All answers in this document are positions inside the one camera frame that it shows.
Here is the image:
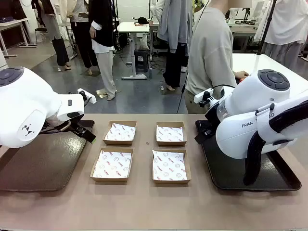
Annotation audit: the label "person in beige sweater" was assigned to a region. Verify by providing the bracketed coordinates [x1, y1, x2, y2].
[185, 0, 250, 114]

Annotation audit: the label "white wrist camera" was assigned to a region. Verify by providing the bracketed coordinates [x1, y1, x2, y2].
[77, 88, 97, 104]
[194, 88, 214, 108]

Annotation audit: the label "white side table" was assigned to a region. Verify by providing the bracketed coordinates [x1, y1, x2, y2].
[0, 18, 31, 58]

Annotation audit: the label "person white shirt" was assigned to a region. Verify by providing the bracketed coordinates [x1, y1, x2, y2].
[254, 0, 308, 64]

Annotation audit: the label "person's right forearm beige sleeve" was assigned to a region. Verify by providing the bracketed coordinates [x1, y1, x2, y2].
[225, 48, 239, 79]

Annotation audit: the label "black tray with handle cutout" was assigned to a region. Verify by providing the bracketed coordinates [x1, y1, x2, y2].
[195, 119, 302, 191]

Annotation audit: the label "person grey hoodie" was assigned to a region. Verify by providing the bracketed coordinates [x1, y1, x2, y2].
[156, 0, 193, 91]

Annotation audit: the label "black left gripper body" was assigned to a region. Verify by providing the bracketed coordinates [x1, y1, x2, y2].
[68, 118, 85, 135]

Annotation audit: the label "black cap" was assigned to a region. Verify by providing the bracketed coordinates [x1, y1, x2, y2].
[133, 16, 150, 25]

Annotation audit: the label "large white table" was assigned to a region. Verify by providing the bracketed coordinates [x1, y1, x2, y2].
[231, 53, 308, 97]

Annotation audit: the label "grey workshop desk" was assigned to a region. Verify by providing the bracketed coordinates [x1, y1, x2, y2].
[228, 20, 259, 52]

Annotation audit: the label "black stool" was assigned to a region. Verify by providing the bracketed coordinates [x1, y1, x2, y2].
[134, 49, 150, 73]

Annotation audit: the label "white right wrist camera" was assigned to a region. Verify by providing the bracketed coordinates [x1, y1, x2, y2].
[194, 88, 214, 108]

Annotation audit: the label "thin black camera cable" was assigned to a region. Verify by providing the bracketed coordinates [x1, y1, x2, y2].
[211, 84, 236, 91]

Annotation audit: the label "person black vest beige trousers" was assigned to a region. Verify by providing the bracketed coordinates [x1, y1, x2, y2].
[88, 0, 118, 101]

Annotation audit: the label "black stand pole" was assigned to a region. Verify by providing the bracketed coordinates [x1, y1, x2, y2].
[257, 0, 278, 55]

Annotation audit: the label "person grey dress black jacket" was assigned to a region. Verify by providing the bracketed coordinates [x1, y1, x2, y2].
[31, 0, 72, 72]

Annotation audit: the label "dark brown plastic tray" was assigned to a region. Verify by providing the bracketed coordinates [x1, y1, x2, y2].
[0, 119, 96, 192]

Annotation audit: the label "white standing desk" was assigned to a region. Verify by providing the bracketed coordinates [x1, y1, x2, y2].
[117, 21, 152, 80]

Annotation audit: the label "black desk stand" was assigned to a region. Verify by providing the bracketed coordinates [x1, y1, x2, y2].
[235, 7, 257, 25]

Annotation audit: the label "person cream top black trousers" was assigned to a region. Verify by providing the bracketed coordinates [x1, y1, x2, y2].
[68, 0, 99, 75]

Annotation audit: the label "white red-printed liner paper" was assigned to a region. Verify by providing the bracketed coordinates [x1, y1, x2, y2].
[104, 122, 136, 141]
[156, 125, 185, 142]
[92, 149, 132, 179]
[152, 149, 188, 180]

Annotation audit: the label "white plastic bag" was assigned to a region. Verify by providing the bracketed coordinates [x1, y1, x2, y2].
[139, 33, 150, 51]

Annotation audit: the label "brown cardboard box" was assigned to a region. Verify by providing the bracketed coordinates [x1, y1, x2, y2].
[103, 120, 137, 145]
[152, 149, 192, 185]
[155, 121, 188, 147]
[90, 147, 134, 182]

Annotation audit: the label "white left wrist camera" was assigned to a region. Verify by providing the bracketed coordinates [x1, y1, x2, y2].
[77, 88, 97, 104]

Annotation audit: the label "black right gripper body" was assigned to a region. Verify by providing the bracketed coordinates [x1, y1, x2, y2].
[204, 105, 219, 133]

